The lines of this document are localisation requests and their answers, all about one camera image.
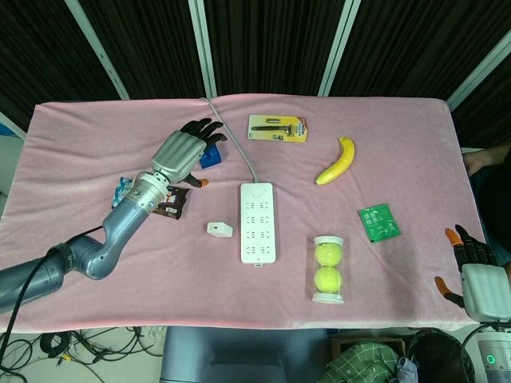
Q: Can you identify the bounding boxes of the yellow tennis ball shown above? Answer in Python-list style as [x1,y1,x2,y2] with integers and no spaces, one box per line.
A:
[314,266,343,294]
[315,243,343,267]

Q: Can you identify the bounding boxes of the yellow banana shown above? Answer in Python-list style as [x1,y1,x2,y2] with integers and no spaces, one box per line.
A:
[315,136,356,186]

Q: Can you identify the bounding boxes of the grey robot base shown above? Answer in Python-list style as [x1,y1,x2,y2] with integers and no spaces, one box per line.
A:
[161,326,331,383]

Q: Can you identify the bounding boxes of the black floor cable bundle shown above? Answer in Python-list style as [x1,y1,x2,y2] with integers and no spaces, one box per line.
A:
[0,326,167,383]

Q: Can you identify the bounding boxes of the blue toy building brick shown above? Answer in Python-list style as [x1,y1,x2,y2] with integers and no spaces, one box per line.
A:
[199,143,222,170]

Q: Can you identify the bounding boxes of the white power strip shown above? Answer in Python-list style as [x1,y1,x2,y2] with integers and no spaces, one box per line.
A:
[240,181,278,269]

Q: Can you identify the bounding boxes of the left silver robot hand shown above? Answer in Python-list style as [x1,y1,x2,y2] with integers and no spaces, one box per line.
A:
[150,117,228,188]

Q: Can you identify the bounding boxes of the green tea sachet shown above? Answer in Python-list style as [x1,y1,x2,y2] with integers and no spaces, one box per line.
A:
[357,202,402,243]

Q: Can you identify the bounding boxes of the green plaid cloth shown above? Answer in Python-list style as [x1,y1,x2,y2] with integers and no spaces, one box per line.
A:
[321,342,405,383]

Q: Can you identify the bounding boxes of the brown cardboard box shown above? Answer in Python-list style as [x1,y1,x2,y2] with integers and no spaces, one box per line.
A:
[329,336,406,362]

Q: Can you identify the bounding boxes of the dark chocolate snack packet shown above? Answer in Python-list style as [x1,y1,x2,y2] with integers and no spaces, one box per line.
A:
[110,176,192,219]

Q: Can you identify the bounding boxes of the yellow razor blister pack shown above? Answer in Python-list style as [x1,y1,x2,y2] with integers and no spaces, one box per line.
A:
[247,114,311,144]

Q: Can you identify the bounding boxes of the person's bare foot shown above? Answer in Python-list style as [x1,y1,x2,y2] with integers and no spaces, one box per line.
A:
[464,144,511,177]

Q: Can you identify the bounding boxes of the black trash bin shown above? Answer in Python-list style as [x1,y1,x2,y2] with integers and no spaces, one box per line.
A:
[406,329,477,383]

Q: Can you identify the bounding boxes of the clear tennis ball tube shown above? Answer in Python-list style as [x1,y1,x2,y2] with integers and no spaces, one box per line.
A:
[311,235,347,306]

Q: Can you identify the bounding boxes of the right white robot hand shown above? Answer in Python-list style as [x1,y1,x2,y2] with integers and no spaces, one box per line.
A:
[434,224,511,322]

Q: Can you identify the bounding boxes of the pink table cloth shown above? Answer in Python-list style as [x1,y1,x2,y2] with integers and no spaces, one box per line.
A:
[0,93,493,334]

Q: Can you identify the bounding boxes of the small white plug adapter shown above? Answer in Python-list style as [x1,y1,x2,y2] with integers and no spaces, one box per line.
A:
[206,222,236,240]

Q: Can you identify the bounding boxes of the white partition frame post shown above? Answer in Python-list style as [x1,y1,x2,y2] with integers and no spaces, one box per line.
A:
[446,38,511,113]
[187,0,220,99]
[65,0,131,101]
[317,0,361,97]

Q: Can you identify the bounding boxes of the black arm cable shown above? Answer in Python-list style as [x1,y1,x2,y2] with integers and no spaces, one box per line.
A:
[0,225,105,358]

